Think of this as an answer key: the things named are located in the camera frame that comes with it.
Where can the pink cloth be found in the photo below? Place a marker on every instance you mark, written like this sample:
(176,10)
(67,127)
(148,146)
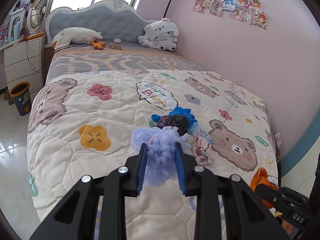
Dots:
(201,149)

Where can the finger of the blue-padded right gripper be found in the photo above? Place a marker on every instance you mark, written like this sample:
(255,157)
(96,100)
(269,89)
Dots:
(246,217)

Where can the white desk fan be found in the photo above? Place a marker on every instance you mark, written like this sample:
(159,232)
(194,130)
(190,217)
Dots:
(36,15)

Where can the white arched cosmetic cabinet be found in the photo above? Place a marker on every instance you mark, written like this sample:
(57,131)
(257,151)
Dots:
(16,16)

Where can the white dog plush toy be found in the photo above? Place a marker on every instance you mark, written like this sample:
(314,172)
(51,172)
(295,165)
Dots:
(160,35)

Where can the black plastic bag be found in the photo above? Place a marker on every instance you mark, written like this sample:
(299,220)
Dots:
(179,121)

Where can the white goose plush toy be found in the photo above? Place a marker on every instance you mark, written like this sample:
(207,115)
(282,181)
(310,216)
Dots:
(78,35)

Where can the small pink plush toy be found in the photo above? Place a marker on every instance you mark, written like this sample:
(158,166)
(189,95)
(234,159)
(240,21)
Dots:
(117,40)

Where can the lavender fluffy yarn bundle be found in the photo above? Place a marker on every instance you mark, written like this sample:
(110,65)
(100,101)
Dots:
(161,149)

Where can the grey tufted bed headboard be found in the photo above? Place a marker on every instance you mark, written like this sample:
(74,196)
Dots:
(111,18)

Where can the dark blue orange trash bin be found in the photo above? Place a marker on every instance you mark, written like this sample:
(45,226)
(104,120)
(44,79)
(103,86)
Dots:
(21,97)

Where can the light blue bottle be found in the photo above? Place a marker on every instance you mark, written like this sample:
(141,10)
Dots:
(16,31)

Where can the bear pattern quilt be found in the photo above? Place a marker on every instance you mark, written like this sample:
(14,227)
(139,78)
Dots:
(82,123)

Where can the small brown plush toy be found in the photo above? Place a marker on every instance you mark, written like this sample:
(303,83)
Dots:
(115,46)

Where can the orange plastic bag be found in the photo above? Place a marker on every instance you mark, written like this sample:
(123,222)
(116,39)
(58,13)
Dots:
(261,177)

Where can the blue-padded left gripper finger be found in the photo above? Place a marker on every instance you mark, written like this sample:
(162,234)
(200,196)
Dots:
(74,217)

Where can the white drawer nightstand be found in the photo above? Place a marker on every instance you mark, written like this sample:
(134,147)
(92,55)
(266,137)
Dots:
(25,62)

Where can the anime posters on wall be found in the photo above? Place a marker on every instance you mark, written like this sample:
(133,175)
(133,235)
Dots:
(246,11)

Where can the white dressing table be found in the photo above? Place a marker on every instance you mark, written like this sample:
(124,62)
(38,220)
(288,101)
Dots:
(13,43)

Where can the grey orange patterned bedsheet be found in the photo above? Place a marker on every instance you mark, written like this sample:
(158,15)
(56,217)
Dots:
(78,58)

